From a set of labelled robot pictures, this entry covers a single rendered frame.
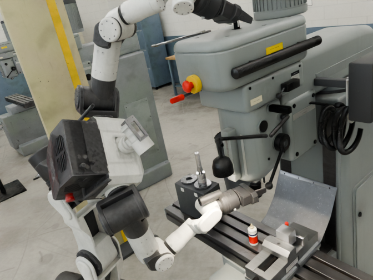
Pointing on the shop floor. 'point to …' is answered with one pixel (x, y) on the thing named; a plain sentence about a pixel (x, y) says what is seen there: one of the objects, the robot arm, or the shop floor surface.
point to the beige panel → (49, 65)
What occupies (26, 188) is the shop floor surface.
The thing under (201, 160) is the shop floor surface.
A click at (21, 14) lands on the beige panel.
